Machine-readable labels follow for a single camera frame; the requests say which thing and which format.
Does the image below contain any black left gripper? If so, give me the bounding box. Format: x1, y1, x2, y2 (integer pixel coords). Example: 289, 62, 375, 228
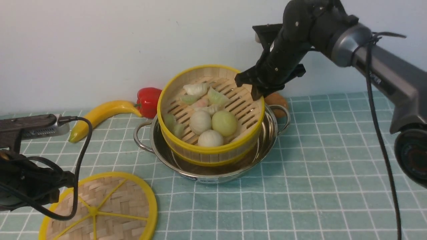
1, 150, 75, 204

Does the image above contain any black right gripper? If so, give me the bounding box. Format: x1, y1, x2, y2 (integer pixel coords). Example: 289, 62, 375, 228
235, 0, 321, 101

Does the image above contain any yellow-rimmed bamboo steamer basket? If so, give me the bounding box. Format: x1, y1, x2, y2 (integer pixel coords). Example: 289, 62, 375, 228
157, 64, 266, 167

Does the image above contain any yellow woven bamboo steamer lid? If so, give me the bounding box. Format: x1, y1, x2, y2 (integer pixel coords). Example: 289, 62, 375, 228
38, 172, 158, 240

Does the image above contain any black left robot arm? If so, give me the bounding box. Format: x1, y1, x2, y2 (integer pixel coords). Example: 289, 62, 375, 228
0, 149, 76, 211

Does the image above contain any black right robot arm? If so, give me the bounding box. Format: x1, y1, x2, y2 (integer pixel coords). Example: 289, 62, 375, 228
235, 0, 427, 187

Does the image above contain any brown bread roll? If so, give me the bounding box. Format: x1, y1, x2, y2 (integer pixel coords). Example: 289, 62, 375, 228
264, 92, 289, 119

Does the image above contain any light green toy dumpling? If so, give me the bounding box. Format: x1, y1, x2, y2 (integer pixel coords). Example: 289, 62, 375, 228
207, 87, 230, 106

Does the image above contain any green round steamed bun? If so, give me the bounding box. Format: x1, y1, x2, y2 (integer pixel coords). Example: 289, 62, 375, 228
211, 110, 238, 137

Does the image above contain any pink toy dumpling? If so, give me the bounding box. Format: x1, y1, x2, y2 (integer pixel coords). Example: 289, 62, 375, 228
191, 98, 209, 110

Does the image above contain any white toy dumpling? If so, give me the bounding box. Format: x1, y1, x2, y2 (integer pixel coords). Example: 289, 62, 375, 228
183, 83, 210, 97

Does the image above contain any white round steamed bun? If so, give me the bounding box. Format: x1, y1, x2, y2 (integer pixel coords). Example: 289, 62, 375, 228
189, 110, 212, 135

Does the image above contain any white front steamed bun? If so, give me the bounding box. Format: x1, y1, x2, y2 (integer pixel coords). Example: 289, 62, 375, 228
197, 129, 224, 147

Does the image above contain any pale green small dumpling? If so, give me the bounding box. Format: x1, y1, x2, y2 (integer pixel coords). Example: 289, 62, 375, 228
180, 94, 200, 105

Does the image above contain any yellow plastic banana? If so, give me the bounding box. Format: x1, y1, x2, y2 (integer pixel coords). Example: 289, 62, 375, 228
68, 100, 143, 143

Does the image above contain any green dumpling at left rim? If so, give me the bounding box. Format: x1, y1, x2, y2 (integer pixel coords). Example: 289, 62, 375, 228
163, 113, 177, 132

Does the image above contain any red plastic bell pepper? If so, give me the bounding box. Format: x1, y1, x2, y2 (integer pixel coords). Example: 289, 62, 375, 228
136, 88, 162, 119

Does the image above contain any black left camera cable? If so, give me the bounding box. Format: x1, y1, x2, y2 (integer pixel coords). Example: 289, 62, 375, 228
0, 116, 93, 221

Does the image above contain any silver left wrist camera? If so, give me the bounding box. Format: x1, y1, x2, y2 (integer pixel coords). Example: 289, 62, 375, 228
0, 114, 70, 152

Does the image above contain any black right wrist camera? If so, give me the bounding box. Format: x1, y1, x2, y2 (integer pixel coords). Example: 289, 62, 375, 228
252, 23, 283, 49

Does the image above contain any stainless steel two-handled pot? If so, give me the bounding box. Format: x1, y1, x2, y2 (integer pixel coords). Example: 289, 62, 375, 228
133, 105, 290, 184

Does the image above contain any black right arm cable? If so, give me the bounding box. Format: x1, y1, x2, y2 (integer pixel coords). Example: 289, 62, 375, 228
365, 32, 407, 240

